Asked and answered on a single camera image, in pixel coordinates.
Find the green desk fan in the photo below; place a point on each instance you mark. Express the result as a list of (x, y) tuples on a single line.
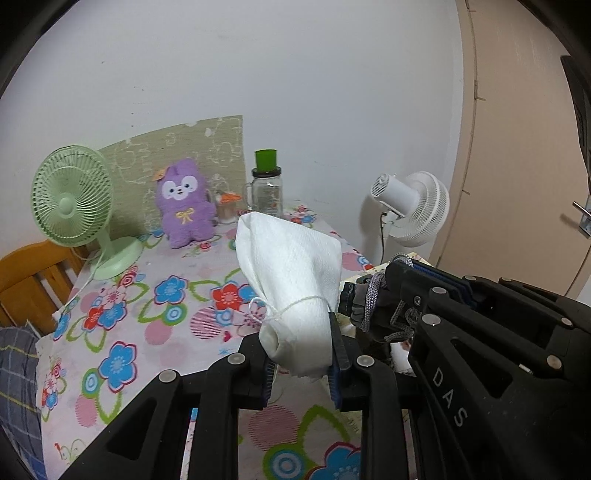
[(69, 203)]

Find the glass jar green lid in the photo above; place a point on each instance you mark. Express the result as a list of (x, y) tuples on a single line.
[(268, 194)]

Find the white cloth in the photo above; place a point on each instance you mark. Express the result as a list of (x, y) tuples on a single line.
[(291, 267)]

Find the green patterned board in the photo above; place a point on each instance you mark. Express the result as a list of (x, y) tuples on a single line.
[(134, 157)]

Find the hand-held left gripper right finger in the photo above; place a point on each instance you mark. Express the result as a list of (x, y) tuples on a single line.
[(336, 383)]

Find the purple plush toy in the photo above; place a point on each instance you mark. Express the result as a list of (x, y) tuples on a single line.
[(184, 226)]

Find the floral tablecloth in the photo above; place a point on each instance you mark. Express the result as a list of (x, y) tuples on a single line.
[(161, 332)]

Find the beige door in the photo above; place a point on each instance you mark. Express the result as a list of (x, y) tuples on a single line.
[(517, 161)]

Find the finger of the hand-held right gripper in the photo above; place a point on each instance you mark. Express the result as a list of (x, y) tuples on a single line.
[(443, 277), (415, 300)]

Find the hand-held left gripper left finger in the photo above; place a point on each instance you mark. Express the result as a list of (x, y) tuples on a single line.
[(268, 383)]

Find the white standing fan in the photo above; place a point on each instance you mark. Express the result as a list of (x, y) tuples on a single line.
[(420, 207)]

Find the grey plaid blanket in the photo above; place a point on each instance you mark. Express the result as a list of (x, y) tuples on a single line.
[(18, 369)]

